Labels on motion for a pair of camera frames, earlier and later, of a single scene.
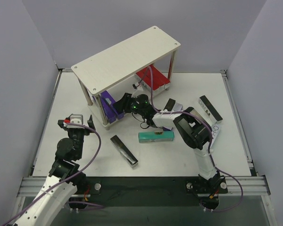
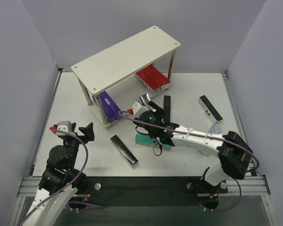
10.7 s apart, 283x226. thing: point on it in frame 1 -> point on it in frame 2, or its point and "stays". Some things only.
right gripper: x=126 y=105 -> x=154 y=112
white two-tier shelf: x=104 y=70 stays
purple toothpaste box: x=109 y=104 stays
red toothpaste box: x=159 y=79 stays
